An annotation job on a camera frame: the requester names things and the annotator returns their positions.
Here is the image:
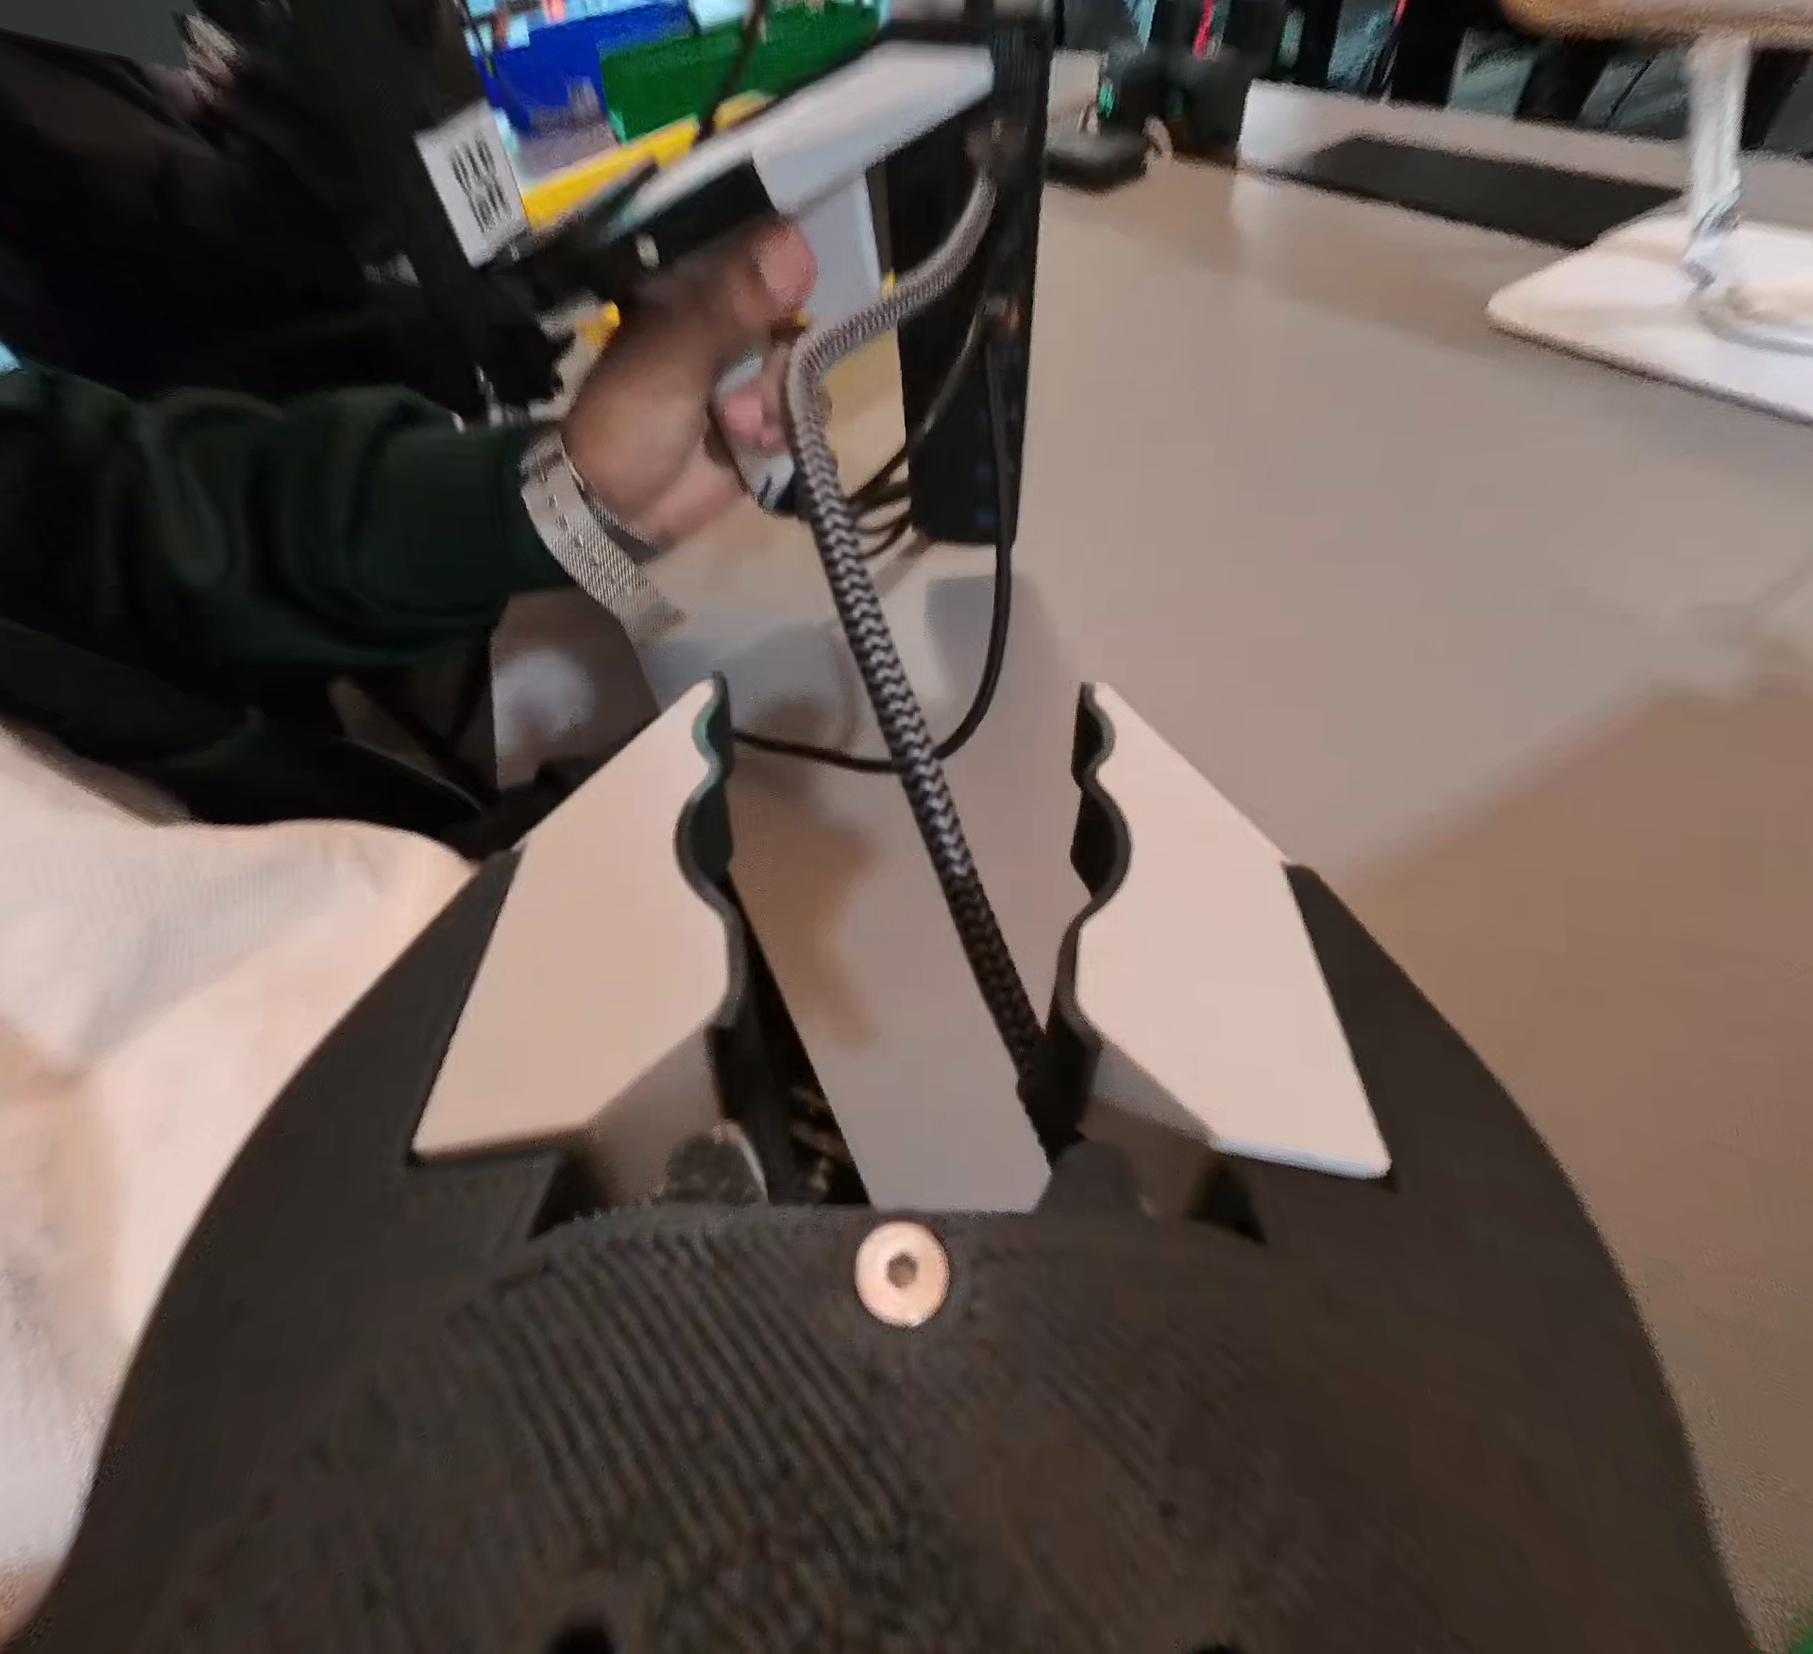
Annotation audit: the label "person's left hand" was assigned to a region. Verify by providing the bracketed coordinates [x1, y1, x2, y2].
[557, 220, 825, 546]

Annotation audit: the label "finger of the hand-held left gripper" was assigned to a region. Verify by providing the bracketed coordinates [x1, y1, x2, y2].
[610, 40, 995, 310]
[881, 0, 1059, 41]

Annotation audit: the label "flat black device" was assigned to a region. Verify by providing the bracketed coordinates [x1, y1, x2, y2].
[1045, 130, 1153, 191]

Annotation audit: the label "black battery charger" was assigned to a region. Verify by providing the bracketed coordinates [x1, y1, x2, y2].
[1183, 0, 1293, 160]
[1094, 27, 1190, 148]

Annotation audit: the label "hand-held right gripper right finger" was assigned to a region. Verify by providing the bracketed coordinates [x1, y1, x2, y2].
[1046, 683, 1392, 1220]

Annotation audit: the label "dark green jacket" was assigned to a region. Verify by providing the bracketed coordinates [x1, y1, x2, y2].
[0, 607, 496, 855]

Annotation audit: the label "green plastic bin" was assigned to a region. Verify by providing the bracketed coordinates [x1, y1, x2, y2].
[598, 0, 884, 143]

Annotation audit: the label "light grey desk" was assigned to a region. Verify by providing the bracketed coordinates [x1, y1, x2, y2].
[489, 55, 1813, 1654]

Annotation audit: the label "blue plastic bin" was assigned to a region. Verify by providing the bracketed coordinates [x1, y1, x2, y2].
[479, 0, 699, 133]

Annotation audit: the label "white shirt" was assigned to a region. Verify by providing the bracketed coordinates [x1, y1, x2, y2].
[0, 721, 477, 1613]

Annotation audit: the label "thin black cable gold plugs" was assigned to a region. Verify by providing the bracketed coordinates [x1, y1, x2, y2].
[730, 296, 1023, 779]

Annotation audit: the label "yellow plastic bin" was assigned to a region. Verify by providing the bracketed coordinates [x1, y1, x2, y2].
[521, 96, 777, 354]

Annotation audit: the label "grey braided USB cable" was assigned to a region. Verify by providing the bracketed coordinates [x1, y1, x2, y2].
[784, 168, 1057, 1152]

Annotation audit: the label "black USB hub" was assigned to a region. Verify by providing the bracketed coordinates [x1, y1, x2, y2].
[890, 0, 1057, 546]

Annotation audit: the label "grey woven watch strap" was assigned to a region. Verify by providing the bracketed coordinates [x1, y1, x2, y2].
[516, 427, 692, 654]

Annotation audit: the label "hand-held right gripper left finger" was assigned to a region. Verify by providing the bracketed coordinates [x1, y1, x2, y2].
[409, 676, 752, 1201]

